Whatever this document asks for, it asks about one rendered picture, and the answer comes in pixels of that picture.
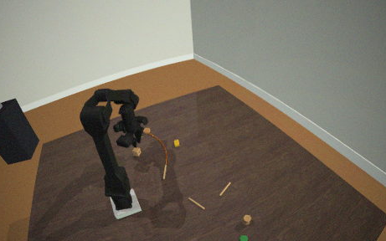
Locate small tan wooden cylinder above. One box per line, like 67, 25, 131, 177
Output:
242, 215, 251, 225

